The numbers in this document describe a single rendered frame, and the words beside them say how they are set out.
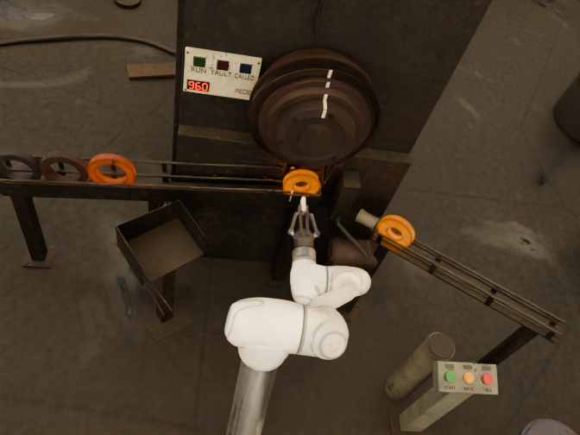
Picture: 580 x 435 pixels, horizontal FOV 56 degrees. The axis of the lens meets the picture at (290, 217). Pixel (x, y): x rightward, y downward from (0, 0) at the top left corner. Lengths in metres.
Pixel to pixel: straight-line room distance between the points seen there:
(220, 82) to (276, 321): 0.96
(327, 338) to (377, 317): 1.51
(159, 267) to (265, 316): 0.81
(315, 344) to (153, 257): 0.94
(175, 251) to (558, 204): 2.66
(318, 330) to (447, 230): 2.08
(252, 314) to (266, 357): 0.12
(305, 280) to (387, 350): 0.97
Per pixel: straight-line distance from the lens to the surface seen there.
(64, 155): 2.27
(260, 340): 1.41
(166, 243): 2.17
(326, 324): 1.41
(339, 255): 2.37
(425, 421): 2.58
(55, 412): 2.57
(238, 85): 2.02
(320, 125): 1.87
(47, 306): 2.76
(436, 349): 2.31
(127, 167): 2.23
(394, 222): 2.23
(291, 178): 2.21
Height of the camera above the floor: 2.42
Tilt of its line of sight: 52 degrees down
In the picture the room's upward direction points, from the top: 18 degrees clockwise
